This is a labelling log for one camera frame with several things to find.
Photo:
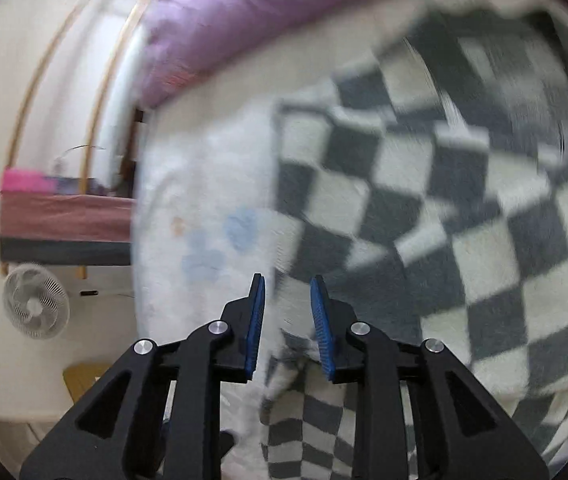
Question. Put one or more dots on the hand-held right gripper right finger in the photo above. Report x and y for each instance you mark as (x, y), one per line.
(322, 332)

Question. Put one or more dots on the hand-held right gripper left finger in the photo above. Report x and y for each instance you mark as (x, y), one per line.
(255, 330)

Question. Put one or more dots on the grey white checkered garment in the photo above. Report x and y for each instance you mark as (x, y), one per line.
(413, 200)

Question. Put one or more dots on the white floral bed sheet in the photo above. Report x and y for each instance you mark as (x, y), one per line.
(199, 220)

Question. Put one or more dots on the brown cardboard box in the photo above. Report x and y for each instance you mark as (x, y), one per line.
(84, 379)

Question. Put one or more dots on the white electric fan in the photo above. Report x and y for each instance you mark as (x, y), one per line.
(36, 301)

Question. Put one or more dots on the pink item on table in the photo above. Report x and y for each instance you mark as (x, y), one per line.
(26, 181)

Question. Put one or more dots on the purple pillow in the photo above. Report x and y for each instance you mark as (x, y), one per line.
(244, 20)

